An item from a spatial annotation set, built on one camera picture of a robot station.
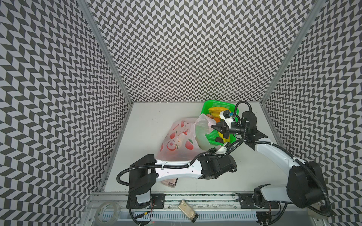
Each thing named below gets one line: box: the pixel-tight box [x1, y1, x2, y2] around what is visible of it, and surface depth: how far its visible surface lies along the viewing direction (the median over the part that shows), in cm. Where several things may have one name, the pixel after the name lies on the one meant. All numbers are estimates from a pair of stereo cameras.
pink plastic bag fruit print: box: [156, 113, 217, 162], surface depth 82 cm
